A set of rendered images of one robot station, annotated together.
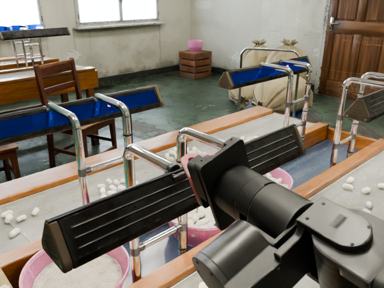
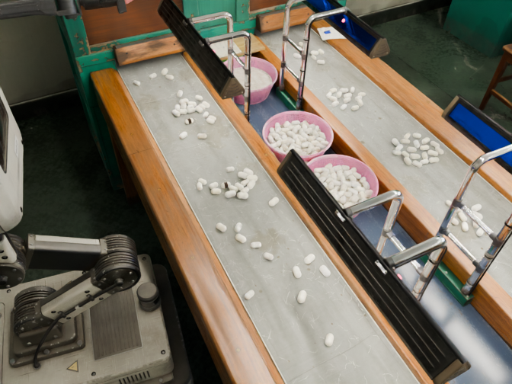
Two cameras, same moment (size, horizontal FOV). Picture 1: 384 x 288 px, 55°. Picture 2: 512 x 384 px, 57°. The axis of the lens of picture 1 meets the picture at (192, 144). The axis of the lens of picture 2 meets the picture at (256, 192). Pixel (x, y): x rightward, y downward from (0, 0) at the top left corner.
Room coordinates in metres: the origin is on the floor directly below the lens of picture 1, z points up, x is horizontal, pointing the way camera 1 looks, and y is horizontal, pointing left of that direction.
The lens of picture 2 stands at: (1.23, -1.40, 1.91)
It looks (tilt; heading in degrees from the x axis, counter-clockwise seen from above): 47 degrees down; 104
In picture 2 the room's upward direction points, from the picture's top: 2 degrees clockwise
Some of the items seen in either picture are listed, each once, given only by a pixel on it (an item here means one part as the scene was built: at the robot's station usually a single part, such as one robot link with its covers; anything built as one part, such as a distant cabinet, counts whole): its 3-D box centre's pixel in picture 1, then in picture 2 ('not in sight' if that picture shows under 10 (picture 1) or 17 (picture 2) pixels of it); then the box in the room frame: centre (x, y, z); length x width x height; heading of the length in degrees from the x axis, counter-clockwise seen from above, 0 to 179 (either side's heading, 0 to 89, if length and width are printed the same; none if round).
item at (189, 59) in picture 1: (195, 58); not in sight; (6.69, -0.06, 0.32); 0.42 x 0.42 x 0.64; 44
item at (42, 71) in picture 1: (80, 118); not in sight; (2.89, 0.92, 0.45); 0.44 x 0.43 x 0.91; 154
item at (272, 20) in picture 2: not in sight; (286, 17); (0.81, 0.72, 0.83); 0.30 x 0.06 x 0.07; 42
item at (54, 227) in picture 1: (203, 175); (196, 40); (0.65, -0.02, 1.08); 0.62 x 0.08 x 0.07; 132
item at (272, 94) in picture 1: (278, 93); not in sight; (3.90, -0.94, 0.40); 0.74 x 0.56 x 0.38; 135
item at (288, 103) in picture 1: (281, 110); (490, 225); (1.66, -0.42, 0.90); 0.20 x 0.19 x 0.45; 132
